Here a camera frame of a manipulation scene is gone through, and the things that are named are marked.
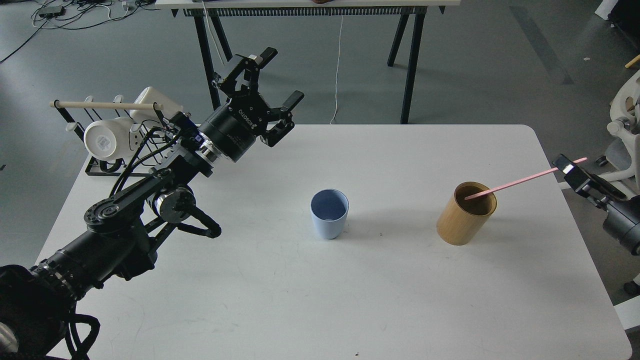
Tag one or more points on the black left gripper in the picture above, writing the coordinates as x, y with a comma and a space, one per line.
234, 126

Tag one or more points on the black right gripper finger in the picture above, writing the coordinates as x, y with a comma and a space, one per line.
595, 189

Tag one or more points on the pink chopstick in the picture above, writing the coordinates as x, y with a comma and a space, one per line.
510, 184

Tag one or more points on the blue plastic cup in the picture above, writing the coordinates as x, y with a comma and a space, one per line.
329, 210

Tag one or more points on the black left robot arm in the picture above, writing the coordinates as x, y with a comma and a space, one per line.
125, 230

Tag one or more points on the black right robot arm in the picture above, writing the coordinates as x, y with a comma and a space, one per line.
608, 221

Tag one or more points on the bamboo wooden cup holder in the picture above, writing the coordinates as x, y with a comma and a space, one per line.
462, 218

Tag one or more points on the white chair at right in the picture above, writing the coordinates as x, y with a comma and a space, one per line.
624, 125

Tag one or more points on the white mug rear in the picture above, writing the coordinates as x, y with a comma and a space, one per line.
150, 95

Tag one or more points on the white mug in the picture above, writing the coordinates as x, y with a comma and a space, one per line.
110, 140
150, 95

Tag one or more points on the white mug front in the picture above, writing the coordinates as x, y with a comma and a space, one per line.
110, 140

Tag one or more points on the wooden rack dowel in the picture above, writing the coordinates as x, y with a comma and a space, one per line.
58, 104

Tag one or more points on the black wire mug rack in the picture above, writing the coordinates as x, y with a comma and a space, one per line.
109, 168

